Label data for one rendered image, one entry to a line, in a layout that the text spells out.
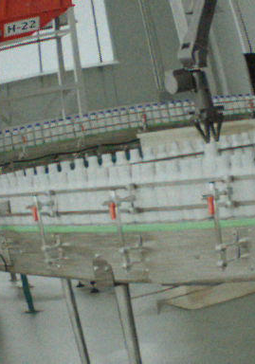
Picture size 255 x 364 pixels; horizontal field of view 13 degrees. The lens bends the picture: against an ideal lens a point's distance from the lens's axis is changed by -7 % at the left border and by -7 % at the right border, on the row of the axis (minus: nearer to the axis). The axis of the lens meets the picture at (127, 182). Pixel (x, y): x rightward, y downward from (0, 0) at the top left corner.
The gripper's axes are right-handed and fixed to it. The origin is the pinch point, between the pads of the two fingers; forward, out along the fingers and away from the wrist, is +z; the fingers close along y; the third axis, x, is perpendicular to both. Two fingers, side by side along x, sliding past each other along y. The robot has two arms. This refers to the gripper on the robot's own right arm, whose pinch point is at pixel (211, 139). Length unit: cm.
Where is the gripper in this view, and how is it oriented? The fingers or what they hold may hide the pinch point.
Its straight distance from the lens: 321.4
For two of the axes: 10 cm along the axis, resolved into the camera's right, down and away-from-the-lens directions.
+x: 5.7, -0.5, -8.2
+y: -8.0, 2.0, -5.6
